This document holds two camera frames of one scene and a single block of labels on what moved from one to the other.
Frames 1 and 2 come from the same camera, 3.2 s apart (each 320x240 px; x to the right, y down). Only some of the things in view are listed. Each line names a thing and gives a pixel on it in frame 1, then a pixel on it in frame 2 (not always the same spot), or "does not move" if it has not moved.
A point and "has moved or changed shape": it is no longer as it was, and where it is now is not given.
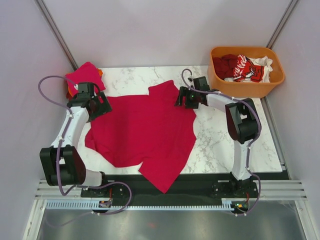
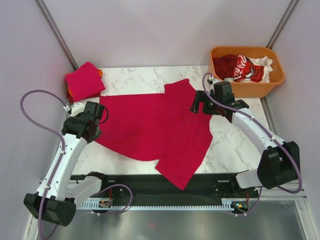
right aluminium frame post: (281, 25) does not move
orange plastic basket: (244, 71) does not move
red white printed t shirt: (254, 69) does not move
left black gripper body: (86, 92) → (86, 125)
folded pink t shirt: (86, 73) does not move
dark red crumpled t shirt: (224, 65) does not move
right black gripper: (185, 91) → (200, 97)
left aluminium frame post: (57, 33) does not move
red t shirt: (157, 130) has moved or changed shape
